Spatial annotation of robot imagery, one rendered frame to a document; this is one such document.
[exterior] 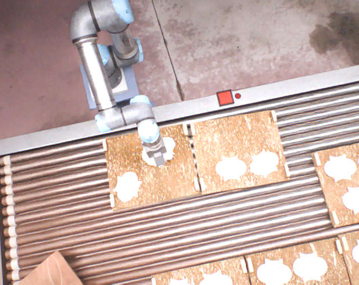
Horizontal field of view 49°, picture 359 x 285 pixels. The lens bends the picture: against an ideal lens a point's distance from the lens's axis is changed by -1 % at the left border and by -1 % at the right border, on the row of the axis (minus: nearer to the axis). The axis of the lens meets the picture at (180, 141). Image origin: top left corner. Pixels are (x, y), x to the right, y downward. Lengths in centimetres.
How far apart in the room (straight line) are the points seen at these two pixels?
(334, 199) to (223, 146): 55
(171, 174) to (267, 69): 152
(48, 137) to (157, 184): 60
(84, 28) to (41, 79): 180
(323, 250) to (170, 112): 95
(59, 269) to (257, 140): 105
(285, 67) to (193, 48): 72
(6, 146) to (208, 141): 100
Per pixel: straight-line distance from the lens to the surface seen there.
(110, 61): 191
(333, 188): 192
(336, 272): 189
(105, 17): 152
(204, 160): 185
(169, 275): 180
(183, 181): 183
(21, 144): 210
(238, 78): 305
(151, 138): 146
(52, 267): 181
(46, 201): 197
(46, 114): 315
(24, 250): 199
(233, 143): 188
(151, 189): 184
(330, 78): 211
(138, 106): 152
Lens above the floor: 273
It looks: 73 degrees down
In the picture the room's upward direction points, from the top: 11 degrees counter-clockwise
